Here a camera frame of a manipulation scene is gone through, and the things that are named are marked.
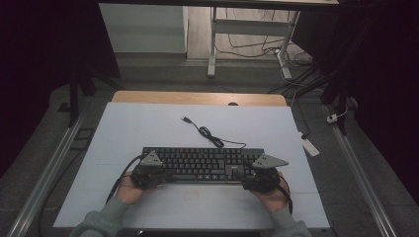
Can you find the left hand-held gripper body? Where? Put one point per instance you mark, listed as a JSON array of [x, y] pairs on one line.
[[148, 174]]

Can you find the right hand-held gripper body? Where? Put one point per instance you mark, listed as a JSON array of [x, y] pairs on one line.
[[265, 179]]

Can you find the black computer keyboard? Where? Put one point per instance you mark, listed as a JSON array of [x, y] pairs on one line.
[[201, 164]]

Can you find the person's right hand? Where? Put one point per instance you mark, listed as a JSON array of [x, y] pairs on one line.
[[273, 199]]

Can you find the person's left hand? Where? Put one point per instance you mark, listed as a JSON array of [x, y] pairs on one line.
[[130, 194]]

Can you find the white board table cover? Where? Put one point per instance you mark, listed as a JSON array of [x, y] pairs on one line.
[[148, 125]]

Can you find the white power strip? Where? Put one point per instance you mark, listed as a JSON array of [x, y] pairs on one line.
[[310, 147]]

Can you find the wooden table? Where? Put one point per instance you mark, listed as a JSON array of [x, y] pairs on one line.
[[184, 97]]

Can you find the small white adapter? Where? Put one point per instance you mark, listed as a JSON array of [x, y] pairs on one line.
[[331, 118]]

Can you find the black metal stand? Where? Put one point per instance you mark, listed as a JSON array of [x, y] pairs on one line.
[[341, 95], [74, 98]]

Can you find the white cabinet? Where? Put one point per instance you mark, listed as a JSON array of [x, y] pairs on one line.
[[145, 28]]

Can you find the metal floor rail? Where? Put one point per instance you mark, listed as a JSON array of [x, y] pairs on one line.
[[49, 171], [359, 171]]

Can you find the white metal desk frame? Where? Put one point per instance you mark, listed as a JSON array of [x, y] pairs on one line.
[[245, 27]]

